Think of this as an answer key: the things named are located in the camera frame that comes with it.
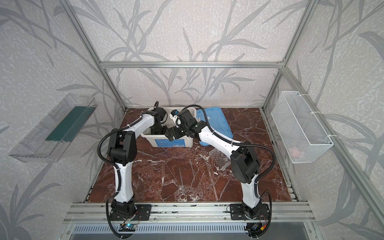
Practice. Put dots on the clear acrylic test tube rack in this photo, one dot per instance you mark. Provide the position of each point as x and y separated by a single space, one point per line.
219 159

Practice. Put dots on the white wire mesh basket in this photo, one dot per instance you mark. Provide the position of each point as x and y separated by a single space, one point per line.
302 134

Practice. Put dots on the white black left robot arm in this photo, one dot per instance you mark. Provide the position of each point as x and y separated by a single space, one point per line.
123 151

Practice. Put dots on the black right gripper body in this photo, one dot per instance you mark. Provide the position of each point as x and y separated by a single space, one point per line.
175 132

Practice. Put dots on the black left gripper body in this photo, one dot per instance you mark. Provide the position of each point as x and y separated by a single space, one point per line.
157 130

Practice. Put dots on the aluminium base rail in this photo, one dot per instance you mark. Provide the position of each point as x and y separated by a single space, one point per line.
183 212

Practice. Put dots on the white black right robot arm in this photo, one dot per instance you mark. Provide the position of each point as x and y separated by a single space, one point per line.
244 160

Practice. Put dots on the clear acrylic wall shelf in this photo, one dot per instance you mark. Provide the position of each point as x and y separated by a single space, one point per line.
47 142

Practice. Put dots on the blue plastic bin lid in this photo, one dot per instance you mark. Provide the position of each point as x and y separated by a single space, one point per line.
217 120

